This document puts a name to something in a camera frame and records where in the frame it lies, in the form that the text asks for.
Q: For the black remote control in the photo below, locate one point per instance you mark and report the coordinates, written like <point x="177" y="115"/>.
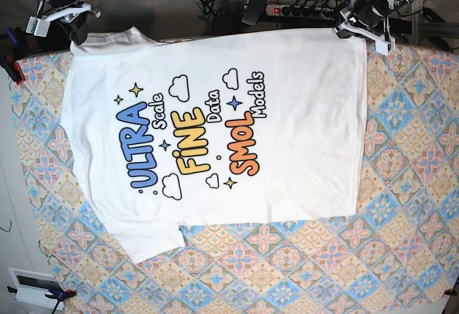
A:
<point x="252" y="11"/>

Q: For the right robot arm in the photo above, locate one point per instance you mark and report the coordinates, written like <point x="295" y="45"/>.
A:
<point x="71" y="15"/>

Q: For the grey metal table leg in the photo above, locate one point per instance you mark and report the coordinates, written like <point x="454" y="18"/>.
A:
<point x="422" y="28"/>

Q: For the white wall outlet box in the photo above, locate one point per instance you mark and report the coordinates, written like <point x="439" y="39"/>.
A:
<point x="32" y="288"/>

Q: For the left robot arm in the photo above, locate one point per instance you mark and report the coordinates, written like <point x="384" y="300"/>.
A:
<point x="369" y="19"/>

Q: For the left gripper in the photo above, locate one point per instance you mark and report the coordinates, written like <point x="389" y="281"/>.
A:
<point x="367" y="19"/>

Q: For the blue clamp lower left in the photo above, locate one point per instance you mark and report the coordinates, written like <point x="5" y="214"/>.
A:
<point x="59" y="295"/>

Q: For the patterned tablecloth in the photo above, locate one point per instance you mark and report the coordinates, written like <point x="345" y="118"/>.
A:
<point x="399" y="251"/>

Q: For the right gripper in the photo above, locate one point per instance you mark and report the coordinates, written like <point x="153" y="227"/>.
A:
<point x="72" y="15"/>

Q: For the white power strip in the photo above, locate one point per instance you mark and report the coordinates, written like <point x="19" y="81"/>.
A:
<point x="283" y="10"/>

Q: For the white printed T-shirt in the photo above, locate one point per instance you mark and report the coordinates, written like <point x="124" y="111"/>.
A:
<point x="248" y="128"/>

